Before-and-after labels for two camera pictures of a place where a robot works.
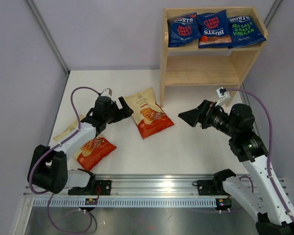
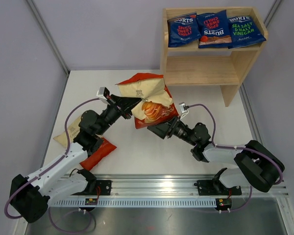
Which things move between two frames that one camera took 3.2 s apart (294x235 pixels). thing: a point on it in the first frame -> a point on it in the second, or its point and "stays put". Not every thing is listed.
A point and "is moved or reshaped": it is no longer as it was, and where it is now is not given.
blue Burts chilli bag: x=214 y=29 stays put
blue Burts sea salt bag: x=243 y=32 stays put
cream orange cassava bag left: x=91 y=152 stays put
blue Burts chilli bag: x=183 y=29 stays put
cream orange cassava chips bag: x=150 y=117 is moved or reshaped
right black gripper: x=203 y=113 -> x=167 y=129
